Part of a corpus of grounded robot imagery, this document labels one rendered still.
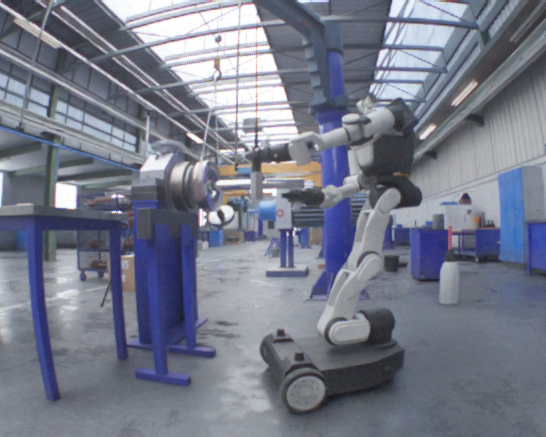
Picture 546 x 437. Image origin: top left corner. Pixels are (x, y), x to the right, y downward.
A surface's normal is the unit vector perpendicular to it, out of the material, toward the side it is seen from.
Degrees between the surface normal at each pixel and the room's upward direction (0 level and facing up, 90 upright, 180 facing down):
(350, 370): 90
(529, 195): 90
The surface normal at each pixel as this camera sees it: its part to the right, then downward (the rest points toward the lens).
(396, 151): 0.32, 0.14
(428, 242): -0.17, -0.04
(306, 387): 0.19, -0.04
